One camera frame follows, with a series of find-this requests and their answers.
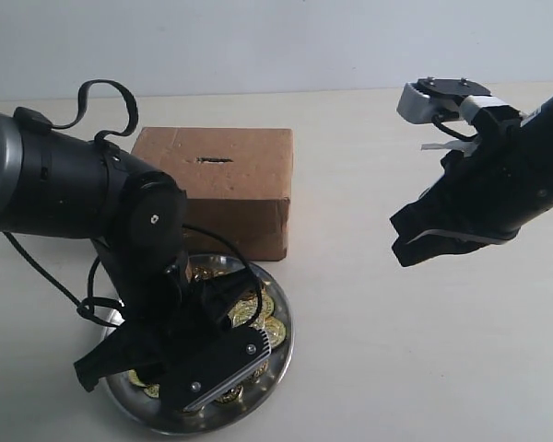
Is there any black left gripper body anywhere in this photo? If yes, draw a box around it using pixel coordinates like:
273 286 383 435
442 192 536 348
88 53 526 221
124 268 258 387

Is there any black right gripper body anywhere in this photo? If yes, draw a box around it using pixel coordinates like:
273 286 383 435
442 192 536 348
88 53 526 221
423 106 553 239

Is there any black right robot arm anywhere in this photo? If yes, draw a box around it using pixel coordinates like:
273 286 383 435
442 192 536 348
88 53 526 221
390 77 553 267

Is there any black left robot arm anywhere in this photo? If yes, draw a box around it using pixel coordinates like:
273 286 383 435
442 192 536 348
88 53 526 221
0 108 272 411

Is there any brown cardboard slotted box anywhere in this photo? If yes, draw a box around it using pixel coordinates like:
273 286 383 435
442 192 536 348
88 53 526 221
131 127 294 262

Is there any round steel plate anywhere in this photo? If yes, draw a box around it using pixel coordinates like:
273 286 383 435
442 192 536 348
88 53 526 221
103 263 294 437

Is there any gold coin far right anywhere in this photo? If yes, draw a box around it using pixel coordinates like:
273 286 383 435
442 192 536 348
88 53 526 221
264 316 287 348

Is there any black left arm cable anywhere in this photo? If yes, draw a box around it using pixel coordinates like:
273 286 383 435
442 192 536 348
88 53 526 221
0 79 265 331

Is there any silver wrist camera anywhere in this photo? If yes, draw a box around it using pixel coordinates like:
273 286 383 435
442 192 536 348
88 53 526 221
396 77 507 124

